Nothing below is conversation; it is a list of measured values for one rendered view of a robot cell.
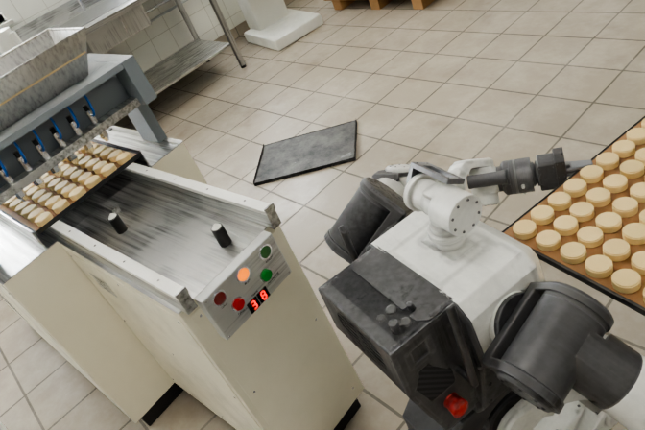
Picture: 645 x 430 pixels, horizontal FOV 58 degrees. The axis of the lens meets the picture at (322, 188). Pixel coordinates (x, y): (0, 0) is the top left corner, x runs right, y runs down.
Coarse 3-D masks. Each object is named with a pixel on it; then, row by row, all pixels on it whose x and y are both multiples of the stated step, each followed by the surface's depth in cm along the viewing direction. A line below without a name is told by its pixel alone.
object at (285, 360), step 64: (128, 192) 187; (128, 256) 156; (192, 256) 146; (128, 320) 188; (192, 320) 134; (256, 320) 148; (320, 320) 166; (192, 384) 189; (256, 384) 152; (320, 384) 171
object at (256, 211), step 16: (128, 176) 192; (144, 176) 181; (160, 176) 174; (176, 176) 170; (176, 192) 172; (192, 192) 163; (208, 192) 156; (224, 192) 153; (224, 208) 155; (240, 208) 148; (256, 208) 142; (272, 208) 140; (272, 224) 142
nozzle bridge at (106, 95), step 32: (96, 64) 190; (128, 64) 184; (64, 96) 174; (96, 96) 187; (128, 96) 194; (32, 128) 167; (64, 128) 181; (96, 128) 184; (160, 128) 207; (32, 160) 176; (0, 192) 168
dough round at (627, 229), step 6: (624, 228) 119; (630, 228) 119; (636, 228) 118; (642, 228) 118; (624, 234) 118; (630, 234) 118; (636, 234) 117; (642, 234) 117; (630, 240) 117; (636, 240) 117; (642, 240) 116
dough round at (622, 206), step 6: (618, 198) 126; (624, 198) 126; (630, 198) 125; (612, 204) 126; (618, 204) 125; (624, 204) 124; (630, 204) 124; (636, 204) 123; (612, 210) 126; (618, 210) 124; (624, 210) 123; (630, 210) 123; (636, 210) 123; (624, 216) 124; (630, 216) 123
